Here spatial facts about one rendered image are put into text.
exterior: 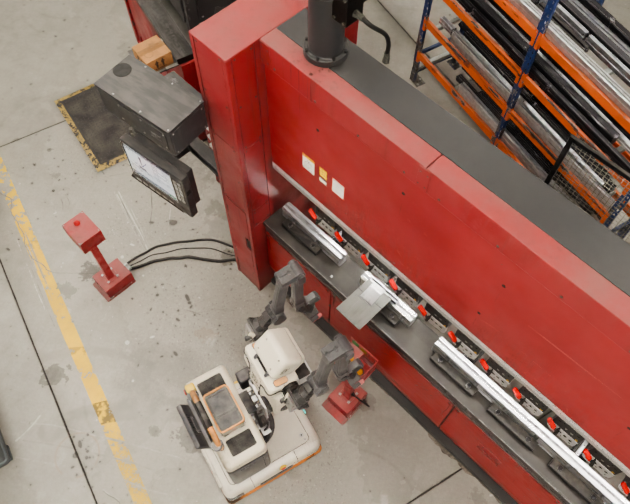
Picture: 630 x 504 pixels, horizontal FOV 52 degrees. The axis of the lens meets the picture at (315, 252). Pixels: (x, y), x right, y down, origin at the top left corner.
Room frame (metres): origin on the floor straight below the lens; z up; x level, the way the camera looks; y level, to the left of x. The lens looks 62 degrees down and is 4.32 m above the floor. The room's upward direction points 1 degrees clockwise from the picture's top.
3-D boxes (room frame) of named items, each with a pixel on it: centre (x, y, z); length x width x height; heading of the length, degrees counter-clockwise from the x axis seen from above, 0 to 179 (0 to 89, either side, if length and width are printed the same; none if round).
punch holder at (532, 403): (0.89, -1.08, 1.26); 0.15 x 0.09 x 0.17; 46
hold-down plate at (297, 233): (1.96, 0.08, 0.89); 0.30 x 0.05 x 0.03; 46
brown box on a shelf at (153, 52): (3.31, 1.16, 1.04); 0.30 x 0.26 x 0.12; 31
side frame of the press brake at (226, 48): (2.38, 0.19, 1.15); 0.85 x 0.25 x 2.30; 136
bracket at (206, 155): (2.29, 0.73, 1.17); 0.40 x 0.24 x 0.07; 46
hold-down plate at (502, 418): (0.83, -1.06, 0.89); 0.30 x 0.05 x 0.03; 46
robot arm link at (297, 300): (1.37, 0.08, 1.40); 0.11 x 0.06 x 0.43; 31
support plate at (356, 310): (1.47, -0.28, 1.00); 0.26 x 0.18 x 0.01; 136
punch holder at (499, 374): (1.03, -0.94, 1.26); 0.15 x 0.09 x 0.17; 46
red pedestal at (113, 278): (2.04, 1.48, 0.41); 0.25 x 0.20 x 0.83; 136
